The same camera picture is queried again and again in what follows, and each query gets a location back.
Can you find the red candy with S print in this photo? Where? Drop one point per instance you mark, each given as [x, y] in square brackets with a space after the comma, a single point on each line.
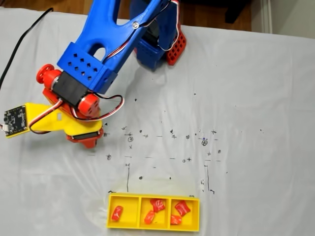
[158, 205]
[116, 213]

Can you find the white tablecloth with ink marks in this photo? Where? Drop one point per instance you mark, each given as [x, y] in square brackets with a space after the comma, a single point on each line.
[246, 98]

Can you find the red candy with striped print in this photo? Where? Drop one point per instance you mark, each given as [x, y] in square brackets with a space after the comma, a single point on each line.
[182, 208]

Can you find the orange candy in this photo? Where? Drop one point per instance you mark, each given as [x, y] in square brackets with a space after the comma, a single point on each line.
[149, 217]
[176, 219]

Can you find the yellow three-compartment box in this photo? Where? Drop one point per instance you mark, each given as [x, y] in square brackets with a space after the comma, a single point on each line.
[130, 225]

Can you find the camera board on yellow mount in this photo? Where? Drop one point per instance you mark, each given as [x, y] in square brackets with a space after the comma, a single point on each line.
[16, 120]

